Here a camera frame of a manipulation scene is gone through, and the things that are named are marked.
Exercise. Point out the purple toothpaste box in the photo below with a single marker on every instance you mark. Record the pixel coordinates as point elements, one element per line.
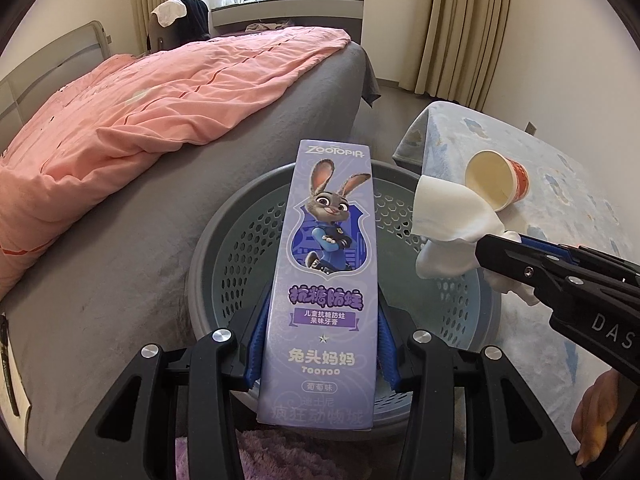
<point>320,285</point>

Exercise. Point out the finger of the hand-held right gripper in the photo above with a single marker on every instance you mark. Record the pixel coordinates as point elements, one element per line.
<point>550,248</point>
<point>520,270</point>

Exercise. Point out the purple fluffy cloth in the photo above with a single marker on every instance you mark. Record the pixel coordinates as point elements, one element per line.
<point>260,455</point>

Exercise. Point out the pink quilt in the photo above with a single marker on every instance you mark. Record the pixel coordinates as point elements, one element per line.
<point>125,110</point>

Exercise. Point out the white cloth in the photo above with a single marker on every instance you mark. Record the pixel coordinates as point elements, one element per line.
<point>170,11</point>

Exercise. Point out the small table with blue cloth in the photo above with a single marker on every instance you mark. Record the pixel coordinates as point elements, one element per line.
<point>565,185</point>

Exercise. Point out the grey headboard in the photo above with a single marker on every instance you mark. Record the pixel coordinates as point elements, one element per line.
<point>50,65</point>

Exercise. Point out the wall socket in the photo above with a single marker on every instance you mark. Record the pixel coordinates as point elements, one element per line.
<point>530,129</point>

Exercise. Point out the black pen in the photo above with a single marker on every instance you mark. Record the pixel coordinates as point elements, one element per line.
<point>4,345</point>

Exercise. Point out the clothes pile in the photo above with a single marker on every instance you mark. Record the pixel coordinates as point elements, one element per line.
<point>270,25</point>

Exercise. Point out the person's right hand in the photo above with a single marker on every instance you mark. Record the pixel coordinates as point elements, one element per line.
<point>592,415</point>

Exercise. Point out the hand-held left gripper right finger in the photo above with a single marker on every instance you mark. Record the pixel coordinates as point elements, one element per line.
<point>387,355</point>

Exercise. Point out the bed with grey sheet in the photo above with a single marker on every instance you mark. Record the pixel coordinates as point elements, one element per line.
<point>175,200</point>

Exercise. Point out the white notepad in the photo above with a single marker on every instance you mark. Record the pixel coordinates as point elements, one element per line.
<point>15,390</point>

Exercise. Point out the grey perforated plastic basket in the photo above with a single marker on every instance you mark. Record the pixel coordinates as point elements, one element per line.
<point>240,240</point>

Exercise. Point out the red and white paper cup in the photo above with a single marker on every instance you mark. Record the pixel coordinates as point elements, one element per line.
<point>492,175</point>

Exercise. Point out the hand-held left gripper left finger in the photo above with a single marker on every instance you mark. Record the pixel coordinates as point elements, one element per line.
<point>254,355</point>

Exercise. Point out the white tissue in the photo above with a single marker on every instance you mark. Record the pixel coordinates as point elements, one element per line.
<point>450,215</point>

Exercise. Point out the brown chair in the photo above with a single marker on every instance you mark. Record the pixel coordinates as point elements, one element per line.
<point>160,37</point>

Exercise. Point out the grey window sill bench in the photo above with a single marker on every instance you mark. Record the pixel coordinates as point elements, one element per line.
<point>285,15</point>

